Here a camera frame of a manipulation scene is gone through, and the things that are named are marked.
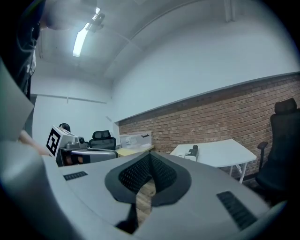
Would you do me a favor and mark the large black office chair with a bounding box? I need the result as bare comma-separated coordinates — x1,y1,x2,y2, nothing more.
255,97,300,202

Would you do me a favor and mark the person's left forearm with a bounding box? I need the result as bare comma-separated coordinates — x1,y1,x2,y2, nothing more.
18,129,51,157

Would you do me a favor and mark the person's dark shirt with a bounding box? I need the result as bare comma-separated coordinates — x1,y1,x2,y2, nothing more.
0,0,46,100

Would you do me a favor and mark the light wooden desk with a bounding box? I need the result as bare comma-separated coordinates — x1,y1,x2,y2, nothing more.
116,144,155,158

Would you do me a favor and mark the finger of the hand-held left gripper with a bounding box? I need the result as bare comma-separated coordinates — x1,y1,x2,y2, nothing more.
69,148,119,164

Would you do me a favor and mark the head-worn black camera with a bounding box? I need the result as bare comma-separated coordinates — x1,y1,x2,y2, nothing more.
85,7,105,33

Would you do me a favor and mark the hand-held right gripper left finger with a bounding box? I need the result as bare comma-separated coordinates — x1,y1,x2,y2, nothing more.
43,151,154,240

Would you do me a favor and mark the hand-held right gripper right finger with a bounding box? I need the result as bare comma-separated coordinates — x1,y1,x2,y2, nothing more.
135,151,272,240

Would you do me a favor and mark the black mesh office chair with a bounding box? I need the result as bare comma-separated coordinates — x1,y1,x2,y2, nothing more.
88,130,117,151

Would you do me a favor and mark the white plastic box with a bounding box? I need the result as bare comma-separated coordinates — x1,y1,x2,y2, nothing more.
119,131,152,150

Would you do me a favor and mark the black and white device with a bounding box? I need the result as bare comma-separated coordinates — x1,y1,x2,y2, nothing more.
184,144,200,162

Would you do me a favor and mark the white table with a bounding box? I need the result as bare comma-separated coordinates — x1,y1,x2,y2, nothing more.
169,138,257,184

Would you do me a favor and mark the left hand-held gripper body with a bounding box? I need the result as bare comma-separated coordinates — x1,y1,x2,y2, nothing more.
45,125,91,167

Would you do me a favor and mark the person's head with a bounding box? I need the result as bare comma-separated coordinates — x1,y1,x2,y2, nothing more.
40,0,98,31

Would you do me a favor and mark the long ceiling light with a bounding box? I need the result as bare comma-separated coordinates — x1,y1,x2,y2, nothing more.
72,30,89,58

